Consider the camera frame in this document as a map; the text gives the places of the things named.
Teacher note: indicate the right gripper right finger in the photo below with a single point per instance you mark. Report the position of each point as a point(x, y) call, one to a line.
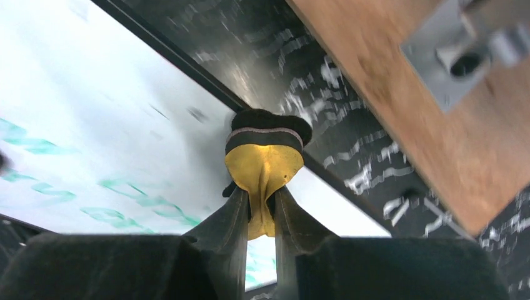
point(298, 237)

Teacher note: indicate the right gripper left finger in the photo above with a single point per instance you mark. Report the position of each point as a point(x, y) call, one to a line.
point(215, 251)

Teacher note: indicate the yellow black whiteboard eraser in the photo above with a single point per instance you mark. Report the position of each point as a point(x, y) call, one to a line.
point(263, 152)

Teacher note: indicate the small whiteboard black frame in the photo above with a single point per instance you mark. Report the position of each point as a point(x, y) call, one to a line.
point(102, 134)

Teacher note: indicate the wooden board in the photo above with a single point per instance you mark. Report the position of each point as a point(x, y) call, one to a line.
point(476, 157)

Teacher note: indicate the silver metal bracket mount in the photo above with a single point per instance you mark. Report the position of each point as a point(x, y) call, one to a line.
point(461, 41)

